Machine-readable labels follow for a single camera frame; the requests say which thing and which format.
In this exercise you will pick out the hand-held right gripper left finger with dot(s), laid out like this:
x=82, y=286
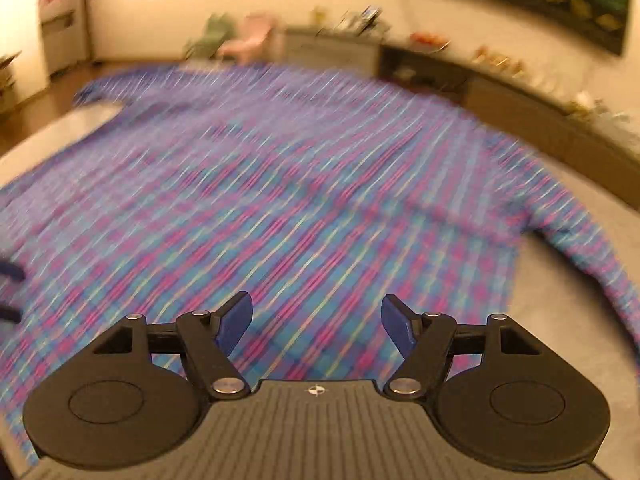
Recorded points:
x=235, y=321

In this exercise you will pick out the green chair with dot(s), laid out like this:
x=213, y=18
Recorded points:
x=210, y=35

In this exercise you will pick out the blue pink plaid shirt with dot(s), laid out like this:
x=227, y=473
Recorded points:
x=300, y=185

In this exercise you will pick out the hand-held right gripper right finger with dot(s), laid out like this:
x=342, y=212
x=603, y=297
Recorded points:
x=398, y=326

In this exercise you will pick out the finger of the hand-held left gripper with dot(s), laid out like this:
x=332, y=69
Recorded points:
x=7, y=314
x=9, y=270

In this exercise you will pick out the long low cabinet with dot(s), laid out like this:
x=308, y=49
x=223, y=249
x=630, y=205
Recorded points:
x=500, y=95

